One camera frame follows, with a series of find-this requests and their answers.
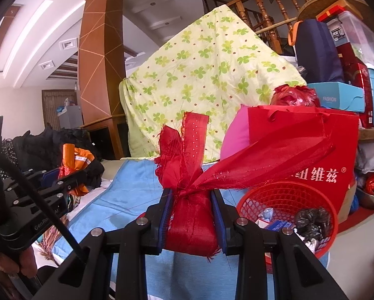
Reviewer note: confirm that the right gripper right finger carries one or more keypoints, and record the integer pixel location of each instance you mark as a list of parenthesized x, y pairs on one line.
[(230, 235)]

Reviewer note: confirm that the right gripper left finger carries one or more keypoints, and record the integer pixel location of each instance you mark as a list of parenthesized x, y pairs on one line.
[(158, 216)]

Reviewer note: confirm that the red ribbon bow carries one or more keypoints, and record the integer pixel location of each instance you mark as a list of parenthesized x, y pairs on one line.
[(179, 167)]

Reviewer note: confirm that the blue white toothpaste box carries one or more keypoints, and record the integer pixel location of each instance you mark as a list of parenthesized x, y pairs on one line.
[(278, 225)]

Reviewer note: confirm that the red mesh trash basket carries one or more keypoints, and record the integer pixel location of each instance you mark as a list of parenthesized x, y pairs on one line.
[(287, 198)]

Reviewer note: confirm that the person left hand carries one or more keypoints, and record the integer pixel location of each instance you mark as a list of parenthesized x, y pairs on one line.
[(25, 264)]

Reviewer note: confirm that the light blue blanket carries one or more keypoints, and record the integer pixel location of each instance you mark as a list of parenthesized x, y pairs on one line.
[(114, 262)]

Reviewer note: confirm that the colourful clothes pile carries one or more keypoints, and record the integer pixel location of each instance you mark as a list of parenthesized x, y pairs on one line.
[(52, 235)]

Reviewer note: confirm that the black clothes pile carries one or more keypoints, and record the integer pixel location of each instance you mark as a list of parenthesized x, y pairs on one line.
[(44, 151)]

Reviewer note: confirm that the pink pillow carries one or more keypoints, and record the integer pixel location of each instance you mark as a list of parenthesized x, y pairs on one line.
[(237, 134)]

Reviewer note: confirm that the red Nilrich paper bag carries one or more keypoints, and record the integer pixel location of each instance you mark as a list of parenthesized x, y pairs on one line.
[(314, 146)]

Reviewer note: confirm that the red foil bag in bag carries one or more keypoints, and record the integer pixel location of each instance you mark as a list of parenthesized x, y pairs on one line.
[(298, 95)]

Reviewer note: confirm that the steel bowl with bags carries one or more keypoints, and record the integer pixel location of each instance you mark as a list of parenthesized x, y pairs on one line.
[(365, 191)]

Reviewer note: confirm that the light blue fashion box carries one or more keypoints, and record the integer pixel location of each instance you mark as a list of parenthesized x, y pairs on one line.
[(340, 96)]

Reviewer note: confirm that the green clover quilt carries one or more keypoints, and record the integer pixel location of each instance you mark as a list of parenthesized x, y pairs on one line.
[(211, 67)]

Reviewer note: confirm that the brown wooden pillar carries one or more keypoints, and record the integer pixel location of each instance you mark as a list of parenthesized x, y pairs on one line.
[(101, 67)]

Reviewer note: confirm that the navy blue bag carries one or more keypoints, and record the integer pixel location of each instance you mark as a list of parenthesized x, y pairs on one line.
[(315, 51)]

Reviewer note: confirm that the dark red gift box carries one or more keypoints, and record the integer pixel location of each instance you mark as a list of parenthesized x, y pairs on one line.
[(356, 73)]

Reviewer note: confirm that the wooden stair railing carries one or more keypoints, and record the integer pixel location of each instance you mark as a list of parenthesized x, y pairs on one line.
[(268, 12)]

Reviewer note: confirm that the clear plastic storage bin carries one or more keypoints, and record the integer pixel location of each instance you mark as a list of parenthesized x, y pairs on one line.
[(347, 28)]

